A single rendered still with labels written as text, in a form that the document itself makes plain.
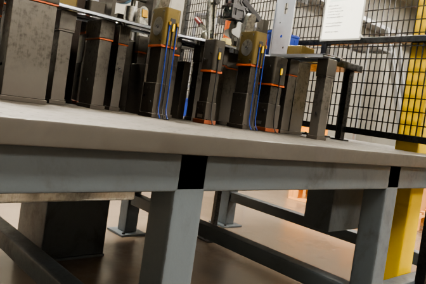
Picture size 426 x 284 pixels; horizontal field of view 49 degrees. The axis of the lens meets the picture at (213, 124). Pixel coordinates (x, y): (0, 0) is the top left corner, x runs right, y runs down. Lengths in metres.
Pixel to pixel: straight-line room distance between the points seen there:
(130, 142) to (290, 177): 0.50
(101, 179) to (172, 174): 0.15
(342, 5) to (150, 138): 1.59
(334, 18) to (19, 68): 1.46
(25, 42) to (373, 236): 1.19
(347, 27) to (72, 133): 1.66
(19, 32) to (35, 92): 0.16
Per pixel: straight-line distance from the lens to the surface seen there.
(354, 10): 2.23
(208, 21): 2.02
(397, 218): 2.03
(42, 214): 2.18
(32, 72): 1.33
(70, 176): 0.81
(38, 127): 0.73
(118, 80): 1.63
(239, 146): 0.97
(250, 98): 1.66
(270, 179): 1.12
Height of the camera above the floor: 0.75
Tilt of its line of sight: 2 degrees down
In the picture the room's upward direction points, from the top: 8 degrees clockwise
